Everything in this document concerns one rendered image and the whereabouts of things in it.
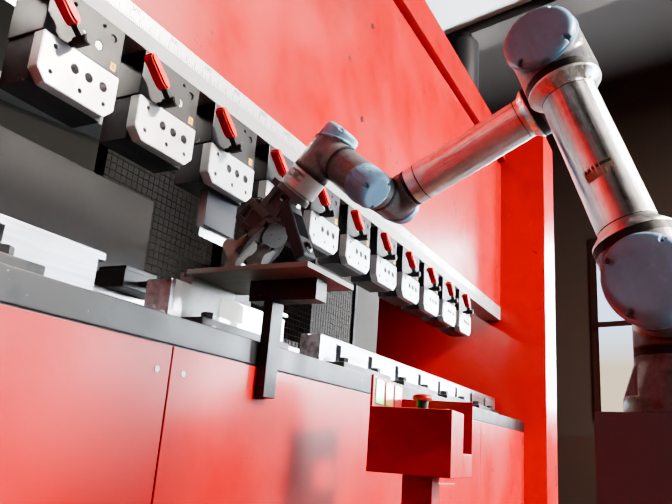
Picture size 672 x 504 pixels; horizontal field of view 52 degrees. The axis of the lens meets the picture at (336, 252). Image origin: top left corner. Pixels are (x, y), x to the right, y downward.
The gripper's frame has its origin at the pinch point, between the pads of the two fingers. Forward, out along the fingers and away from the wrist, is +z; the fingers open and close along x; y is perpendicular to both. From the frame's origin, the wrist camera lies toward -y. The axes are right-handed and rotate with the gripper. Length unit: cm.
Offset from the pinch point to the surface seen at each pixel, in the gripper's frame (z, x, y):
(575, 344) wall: -42, -393, 29
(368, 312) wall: 34, -334, 139
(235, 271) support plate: -2.7, 9.4, -5.8
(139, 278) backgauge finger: 15.6, 1.5, 18.9
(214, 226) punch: -4.1, 2.4, 10.8
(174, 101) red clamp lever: -19.8, 26.5, 14.5
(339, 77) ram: -49, -39, 45
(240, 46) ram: -35.8, 5.0, 34.0
